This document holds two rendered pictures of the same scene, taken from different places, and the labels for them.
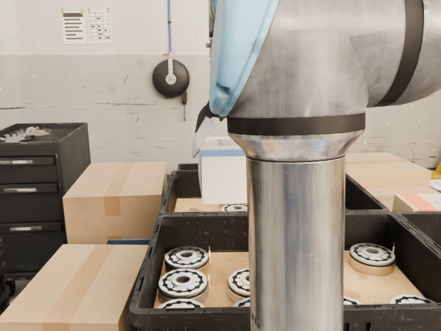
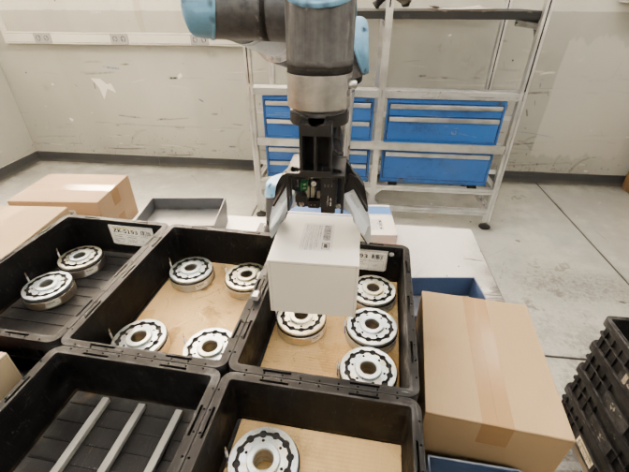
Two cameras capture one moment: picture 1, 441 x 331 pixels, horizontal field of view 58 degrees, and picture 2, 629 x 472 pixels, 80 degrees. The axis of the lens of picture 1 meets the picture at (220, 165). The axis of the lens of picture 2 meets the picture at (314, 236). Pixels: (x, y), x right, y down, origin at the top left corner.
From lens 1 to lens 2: 1.28 m
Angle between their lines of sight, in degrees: 130
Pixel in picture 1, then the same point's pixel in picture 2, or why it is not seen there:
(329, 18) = not seen: hidden behind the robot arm
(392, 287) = (165, 313)
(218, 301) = (337, 322)
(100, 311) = (441, 302)
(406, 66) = not seen: hidden behind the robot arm
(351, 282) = (195, 325)
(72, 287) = (487, 335)
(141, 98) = not seen: outside the picture
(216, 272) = (330, 365)
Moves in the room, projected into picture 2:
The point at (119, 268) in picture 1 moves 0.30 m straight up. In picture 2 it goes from (450, 360) to (492, 218)
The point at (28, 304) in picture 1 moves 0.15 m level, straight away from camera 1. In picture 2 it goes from (514, 318) to (577, 378)
